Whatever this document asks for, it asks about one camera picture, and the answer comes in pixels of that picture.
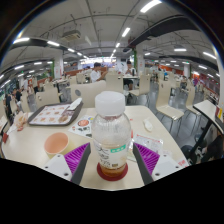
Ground clear drink bottle white cap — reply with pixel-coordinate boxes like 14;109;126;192
91;90;133;178

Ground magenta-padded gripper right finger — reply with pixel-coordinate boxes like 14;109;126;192
132;142;183;186

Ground pale yellow mug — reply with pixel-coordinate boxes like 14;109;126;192
43;131;70;159

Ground flat round red coaster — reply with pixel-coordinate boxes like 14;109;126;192
96;162;129;182

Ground ceiling air conditioner unit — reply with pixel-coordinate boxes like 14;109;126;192
61;29;83;43

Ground beige canteen chairs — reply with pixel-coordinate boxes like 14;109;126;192
9;71;208;134

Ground crumpled white tissue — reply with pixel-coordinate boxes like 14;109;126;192
142;118;155;133

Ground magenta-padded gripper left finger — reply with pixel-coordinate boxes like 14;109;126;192
43;142;92;186

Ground neighbouring table black leg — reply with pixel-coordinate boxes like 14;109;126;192
193;99;224;158

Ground person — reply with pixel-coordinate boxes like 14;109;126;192
181;124;224;164
4;93;14;116
13;88;24;103
89;62;108;83
122;60;137;90

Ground ceiling strip lights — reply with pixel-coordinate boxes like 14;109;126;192
0;0;218;84

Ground clear plastic bag with food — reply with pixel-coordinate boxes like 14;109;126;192
13;110;30;132

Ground printed paper leaflet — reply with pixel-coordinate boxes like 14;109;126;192
68;114;95;138

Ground white paper napkin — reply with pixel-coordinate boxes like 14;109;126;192
67;97;83;111

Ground dark food tray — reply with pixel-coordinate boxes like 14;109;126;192
27;101;84;127

